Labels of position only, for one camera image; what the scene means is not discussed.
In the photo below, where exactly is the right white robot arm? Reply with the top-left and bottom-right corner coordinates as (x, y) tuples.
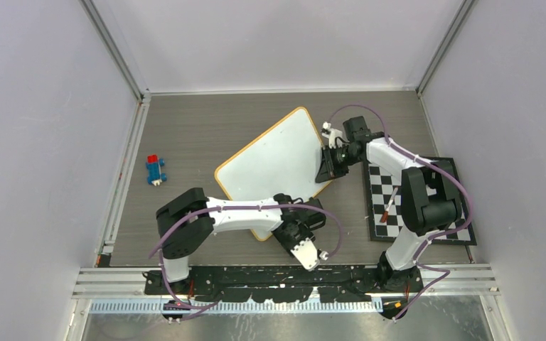
(315, 117), (462, 292)

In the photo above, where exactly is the purple cable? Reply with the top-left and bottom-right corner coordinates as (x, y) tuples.
(326, 104), (475, 324)
(147, 202), (345, 323)

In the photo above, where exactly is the white red whiteboard marker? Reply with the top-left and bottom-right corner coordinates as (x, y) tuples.
(380, 187), (399, 223)

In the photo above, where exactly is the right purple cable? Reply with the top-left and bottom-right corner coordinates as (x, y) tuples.
(326, 104), (475, 324)

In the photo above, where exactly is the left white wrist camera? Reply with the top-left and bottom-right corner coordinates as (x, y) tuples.
(290, 237), (330, 271)

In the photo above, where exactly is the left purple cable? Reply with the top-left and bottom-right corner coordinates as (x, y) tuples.
(147, 202), (345, 323)

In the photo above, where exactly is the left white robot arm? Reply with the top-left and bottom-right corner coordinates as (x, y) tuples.
(156, 188), (328, 294)

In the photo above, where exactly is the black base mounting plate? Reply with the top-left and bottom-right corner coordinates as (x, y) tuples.
(143, 265), (424, 303)

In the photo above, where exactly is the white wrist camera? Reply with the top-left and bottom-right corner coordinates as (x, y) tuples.
(321, 121), (346, 148)
(290, 237), (330, 271)

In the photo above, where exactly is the white slotted cable duct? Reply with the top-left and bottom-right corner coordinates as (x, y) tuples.
(89, 298), (382, 314)

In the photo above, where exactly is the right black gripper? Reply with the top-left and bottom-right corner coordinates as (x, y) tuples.
(316, 144), (363, 183)

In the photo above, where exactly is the yellow framed whiteboard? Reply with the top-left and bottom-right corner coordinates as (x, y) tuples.
(214, 106), (334, 242)

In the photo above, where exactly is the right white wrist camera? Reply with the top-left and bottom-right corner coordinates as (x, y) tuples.
(321, 121), (346, 148)

